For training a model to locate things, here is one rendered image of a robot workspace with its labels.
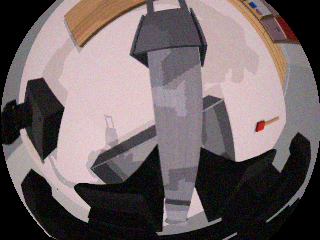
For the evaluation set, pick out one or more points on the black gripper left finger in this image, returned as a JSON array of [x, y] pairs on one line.
[[142, 192]]

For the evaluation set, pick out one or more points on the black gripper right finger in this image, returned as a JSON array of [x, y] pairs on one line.
[[218, 179]]

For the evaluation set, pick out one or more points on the wooden board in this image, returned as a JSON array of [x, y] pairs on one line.
[[90, 16]]

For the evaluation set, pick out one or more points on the tan flat rectangular block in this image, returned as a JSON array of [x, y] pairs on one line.
[[33, 150]]

